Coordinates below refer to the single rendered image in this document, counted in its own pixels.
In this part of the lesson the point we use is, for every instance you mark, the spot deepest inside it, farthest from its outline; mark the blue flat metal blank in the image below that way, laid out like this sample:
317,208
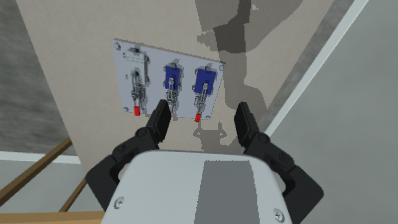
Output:
172,73

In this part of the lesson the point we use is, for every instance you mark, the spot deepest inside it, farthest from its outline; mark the grey fixture plate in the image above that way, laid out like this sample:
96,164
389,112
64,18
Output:
154,90

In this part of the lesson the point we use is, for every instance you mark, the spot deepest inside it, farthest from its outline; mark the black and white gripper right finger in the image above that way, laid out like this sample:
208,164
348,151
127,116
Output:
302,193

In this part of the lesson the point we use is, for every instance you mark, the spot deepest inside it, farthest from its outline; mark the blue flat plate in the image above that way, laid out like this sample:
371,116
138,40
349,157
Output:
204,76

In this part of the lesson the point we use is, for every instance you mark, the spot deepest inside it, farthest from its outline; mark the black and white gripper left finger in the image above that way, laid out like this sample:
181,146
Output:
103,178

